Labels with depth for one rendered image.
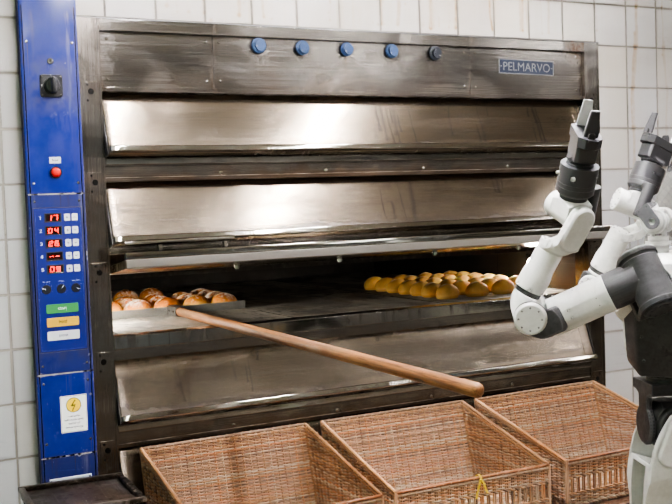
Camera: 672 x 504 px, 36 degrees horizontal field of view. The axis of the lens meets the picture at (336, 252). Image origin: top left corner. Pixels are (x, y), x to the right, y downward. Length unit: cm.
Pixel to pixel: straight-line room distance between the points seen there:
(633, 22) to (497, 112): 72
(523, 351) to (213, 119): 141
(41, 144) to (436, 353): 149
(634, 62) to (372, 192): 124
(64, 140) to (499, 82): 156
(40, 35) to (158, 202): 58
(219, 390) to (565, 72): 173
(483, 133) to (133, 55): 125
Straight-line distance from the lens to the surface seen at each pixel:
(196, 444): 317
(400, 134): 345
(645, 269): 245
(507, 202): 370
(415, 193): 349
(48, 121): 299
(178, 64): 316
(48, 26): 303
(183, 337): 314
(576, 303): 246
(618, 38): 408
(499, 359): 370
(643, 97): 414
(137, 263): 292
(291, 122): 327
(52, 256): 298
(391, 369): 223
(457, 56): 363
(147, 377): 313
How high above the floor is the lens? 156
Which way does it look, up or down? 3 degrees down
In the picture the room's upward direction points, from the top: 2 degrees counter-clockwise
